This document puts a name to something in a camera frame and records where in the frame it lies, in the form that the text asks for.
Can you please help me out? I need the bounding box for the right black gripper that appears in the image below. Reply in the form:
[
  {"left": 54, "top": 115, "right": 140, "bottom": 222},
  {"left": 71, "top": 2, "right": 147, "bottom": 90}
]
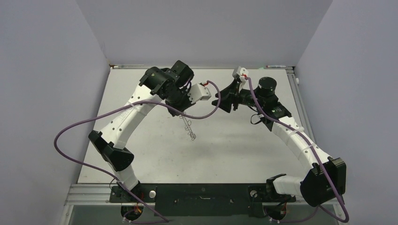
[{"left": 212, "top": 78, "right": 265, "bottom": 112}]

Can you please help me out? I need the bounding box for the metal perforated ring plate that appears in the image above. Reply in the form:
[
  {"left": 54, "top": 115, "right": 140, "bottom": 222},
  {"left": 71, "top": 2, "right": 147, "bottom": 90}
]
[{"left": 179, "top": 115, "right": 196, "bottom": 141}]

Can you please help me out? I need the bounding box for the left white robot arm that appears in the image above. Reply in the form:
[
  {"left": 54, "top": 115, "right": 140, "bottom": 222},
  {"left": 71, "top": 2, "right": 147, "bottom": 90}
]
[{"left": 89, "top": 60, "right": 194, "bottom": 202}]

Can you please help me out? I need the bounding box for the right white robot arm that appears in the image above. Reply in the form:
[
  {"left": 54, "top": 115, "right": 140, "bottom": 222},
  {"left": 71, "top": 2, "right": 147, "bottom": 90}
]
[{"left": 212, "top": 76, "right": 346, "bottom": 207}]

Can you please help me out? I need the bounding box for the red white marker pen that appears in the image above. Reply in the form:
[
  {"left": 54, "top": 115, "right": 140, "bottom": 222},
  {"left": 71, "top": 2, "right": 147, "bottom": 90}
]
[{"left": 266, "top": 65, "right": 287, "bottom": 68}]

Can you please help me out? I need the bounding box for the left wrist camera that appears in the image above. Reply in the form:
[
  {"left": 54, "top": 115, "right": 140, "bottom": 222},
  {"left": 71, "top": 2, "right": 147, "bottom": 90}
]
[{"left": 188, "top": 83, "right": 211, "bottom": 104}]

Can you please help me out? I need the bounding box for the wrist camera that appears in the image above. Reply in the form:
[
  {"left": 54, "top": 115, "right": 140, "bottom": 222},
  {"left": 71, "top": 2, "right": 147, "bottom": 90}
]
[
  {"left": 188, "top": 83, "right": 211, "bottom": 104},
  {"left": 232, "top": 66, "right": 248, "bottom": 83}
]

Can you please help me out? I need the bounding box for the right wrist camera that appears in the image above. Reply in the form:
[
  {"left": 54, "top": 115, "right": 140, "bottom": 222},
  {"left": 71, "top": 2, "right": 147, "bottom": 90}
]
[{"left": 232, "top": 66, "right": 248, "bottom": 83}]

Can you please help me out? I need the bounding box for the aluminium frame rail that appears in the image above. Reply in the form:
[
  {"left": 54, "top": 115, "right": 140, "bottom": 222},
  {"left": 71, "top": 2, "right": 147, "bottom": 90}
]
[{"left": 286, "top": 67, "right": 345, "bottom": 206}]

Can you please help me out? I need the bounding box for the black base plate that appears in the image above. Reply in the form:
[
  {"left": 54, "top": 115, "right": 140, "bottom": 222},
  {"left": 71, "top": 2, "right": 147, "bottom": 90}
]
[{"left": 109, "top": 183, "right": 297, "bottom": 218}]

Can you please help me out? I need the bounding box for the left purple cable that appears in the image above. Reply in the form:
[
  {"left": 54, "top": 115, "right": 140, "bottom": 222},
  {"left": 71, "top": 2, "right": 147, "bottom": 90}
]
[{"left": 54, "top": 80, "right": 222, "bottom": 224}]

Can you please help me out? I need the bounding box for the purple cable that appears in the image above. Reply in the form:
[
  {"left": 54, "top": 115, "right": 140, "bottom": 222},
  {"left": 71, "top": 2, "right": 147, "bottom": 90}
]
[
  {"left": 54, "top": 80, "right": 222, "bottom": 224},
  {"left": 244, "top": 76, "right": 350, "bottom": 224}
]

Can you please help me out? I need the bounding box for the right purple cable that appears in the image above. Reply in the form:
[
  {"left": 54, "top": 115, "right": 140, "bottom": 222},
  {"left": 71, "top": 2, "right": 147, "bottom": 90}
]
[{"left": 244, "top": 76, "right": 350, "bottom": 224}]

